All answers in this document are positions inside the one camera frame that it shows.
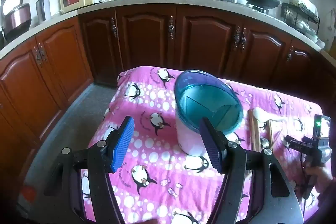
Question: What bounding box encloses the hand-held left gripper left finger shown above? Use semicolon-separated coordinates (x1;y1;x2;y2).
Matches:
43;115;135;224

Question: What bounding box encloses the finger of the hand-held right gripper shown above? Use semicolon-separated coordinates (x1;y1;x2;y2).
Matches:
283;135;307;154

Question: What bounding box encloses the pink penguin printed blanket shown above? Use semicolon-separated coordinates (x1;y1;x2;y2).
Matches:
79;66;324;224

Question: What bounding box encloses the brown wooden base cabinet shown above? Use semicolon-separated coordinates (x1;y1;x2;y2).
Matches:
0;2;336;177

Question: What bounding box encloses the brown chopstick white tip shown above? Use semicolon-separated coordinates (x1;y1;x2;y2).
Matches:
270;120;288;149
268;120;276;149

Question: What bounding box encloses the light wooden chopstick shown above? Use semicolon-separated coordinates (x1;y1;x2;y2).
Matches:
252;112;261;152
248;111;257;152

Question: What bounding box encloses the person's right hand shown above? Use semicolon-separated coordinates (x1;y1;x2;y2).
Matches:
306;165;335;197

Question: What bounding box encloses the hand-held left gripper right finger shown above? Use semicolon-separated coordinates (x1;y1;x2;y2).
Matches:
199;117;305;224

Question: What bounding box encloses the silver rice cooker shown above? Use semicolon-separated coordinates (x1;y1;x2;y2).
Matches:
1;0;32;41

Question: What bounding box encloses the silver electric kettle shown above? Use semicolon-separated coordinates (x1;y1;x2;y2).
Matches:
36;0;52;22

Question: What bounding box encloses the white ceramic spoon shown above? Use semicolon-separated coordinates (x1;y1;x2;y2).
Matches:
251;107;288;127

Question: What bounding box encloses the black dish rack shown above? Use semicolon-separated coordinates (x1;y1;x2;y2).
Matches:
280;0;321;39

